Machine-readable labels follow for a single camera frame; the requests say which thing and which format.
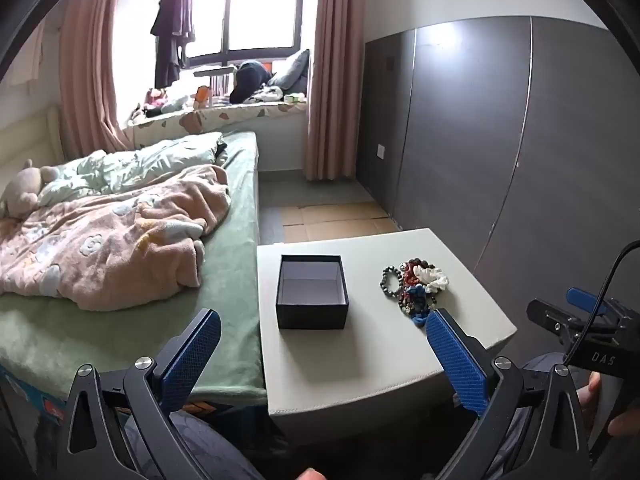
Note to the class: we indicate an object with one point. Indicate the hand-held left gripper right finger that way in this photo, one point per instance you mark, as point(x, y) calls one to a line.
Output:
point(457, 360)

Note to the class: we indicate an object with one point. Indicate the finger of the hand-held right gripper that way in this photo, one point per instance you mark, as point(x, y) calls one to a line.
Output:
point(585, 298)
point(555, 317)

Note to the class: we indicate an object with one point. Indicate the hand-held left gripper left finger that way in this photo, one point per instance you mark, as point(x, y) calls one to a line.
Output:
point(192, 360)

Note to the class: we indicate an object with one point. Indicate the white hair accessory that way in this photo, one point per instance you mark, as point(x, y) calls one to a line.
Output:
point(435, 276)

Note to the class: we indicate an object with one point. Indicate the black jewelry box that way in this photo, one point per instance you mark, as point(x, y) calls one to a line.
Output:
point(310, 317)

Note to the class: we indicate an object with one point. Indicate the person's right hand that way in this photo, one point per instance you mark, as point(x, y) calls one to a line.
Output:
point(595, 387)

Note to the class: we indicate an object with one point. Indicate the person's left hand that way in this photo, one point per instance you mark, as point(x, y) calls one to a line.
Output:
point(311, 475)

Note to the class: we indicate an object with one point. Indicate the white side table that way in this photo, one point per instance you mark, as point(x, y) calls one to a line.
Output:
point(375, 360)

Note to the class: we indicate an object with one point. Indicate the bed with green sheet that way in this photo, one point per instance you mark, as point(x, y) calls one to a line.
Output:
point(230, 270)

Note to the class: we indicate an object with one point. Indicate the pink fleece blanket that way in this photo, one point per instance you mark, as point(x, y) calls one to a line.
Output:
point(125, 245)

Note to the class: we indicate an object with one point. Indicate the cardboard floor sheets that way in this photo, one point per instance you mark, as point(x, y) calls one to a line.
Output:
point(340, 225)

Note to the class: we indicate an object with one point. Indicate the dark grey wardrobe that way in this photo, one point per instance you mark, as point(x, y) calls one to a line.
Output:
point(475, 135)

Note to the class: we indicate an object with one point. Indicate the light green quilt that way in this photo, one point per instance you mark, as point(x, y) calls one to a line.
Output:
point(150, 160)

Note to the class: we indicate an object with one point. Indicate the beige plush toy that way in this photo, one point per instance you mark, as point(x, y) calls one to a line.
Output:
point(22, 190)

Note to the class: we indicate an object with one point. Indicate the printed window seat cushion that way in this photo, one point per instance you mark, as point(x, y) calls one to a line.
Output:
point(225, 117)

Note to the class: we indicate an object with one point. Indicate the pink plush toys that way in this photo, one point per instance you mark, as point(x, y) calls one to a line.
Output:
point(154, 98)

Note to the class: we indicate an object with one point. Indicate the orange carton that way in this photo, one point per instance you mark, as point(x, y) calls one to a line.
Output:
point(204, 95)

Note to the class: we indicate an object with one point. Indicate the striped box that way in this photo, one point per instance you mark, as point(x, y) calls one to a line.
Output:
point(221, 85)

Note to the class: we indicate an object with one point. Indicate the black bag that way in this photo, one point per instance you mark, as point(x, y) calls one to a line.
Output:
point(250, 82)

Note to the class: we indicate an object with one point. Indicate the pink curtain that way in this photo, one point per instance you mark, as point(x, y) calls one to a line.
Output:
point(335, 85)
point(90, 60)

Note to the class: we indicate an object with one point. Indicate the grey pillow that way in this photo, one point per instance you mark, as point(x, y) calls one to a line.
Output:
point(292, 72)

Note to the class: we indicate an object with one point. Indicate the hanging dark clothes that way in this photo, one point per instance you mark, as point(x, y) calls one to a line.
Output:
point(172, 35)

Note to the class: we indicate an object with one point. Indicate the window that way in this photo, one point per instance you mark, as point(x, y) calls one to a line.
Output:
point(260, 15)

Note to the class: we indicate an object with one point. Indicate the wall socket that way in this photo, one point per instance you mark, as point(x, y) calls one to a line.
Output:
point(380, 152)

